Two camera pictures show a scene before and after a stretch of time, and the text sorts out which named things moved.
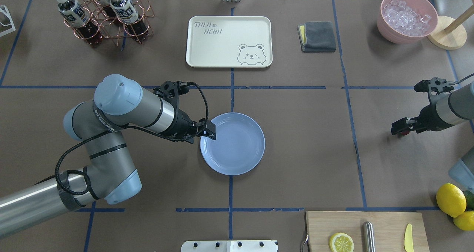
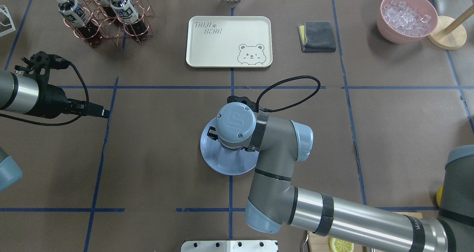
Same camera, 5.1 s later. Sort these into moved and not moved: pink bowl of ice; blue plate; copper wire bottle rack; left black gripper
Moved: left black gripper
Not moved: copper wire bottle rack; blue plate; pink bowl of ice
